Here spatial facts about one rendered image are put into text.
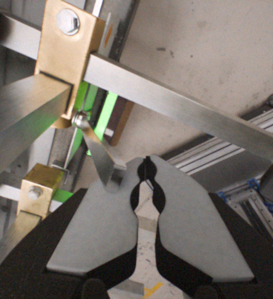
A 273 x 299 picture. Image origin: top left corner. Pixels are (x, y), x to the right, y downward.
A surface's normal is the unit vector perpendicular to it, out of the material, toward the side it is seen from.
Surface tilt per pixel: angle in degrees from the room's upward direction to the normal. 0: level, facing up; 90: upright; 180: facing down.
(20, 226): 90
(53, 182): 90
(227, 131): 0
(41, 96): 90
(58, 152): 0
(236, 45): 0
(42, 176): 90
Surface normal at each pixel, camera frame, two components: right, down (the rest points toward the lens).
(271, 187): -0.53, 0.19
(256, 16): -0.04, 0.50
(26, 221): 0.39, -0.79
